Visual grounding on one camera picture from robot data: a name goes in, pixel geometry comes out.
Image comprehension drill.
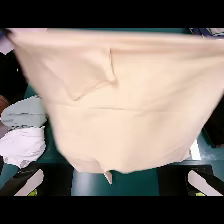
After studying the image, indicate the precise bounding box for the beige T-shirt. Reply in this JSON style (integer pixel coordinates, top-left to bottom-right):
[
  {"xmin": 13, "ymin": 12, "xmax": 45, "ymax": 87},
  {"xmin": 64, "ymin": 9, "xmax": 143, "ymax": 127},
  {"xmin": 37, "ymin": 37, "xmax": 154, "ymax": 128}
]
[{"xmin": 7, "ymin": 28, "xmax": 224, "ymax": 175}]

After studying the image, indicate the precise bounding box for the pale grey garment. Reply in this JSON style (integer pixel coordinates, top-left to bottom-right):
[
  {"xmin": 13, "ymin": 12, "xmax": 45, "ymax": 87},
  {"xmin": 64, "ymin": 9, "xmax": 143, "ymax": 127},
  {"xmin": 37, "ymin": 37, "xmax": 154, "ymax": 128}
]
[{"xmin": 0, "ymin": 95, "xmax": 48, "ymax": 130}]

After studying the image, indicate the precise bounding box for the white garment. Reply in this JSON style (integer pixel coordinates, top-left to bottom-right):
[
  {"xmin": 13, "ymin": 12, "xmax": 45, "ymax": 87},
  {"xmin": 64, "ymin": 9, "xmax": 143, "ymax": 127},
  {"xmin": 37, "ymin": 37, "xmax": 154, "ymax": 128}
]
[{"xmin": 0, "ymin": 125, "xmax": 47, "ymax": 169}]

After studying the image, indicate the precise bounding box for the black garment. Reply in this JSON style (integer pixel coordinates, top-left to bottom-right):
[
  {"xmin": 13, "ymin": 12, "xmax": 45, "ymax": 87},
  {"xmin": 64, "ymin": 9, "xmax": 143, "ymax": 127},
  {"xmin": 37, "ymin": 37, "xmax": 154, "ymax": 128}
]
[{"xmin": 0, "ymin": 49, "xmax": 29, "ymax": 105}]

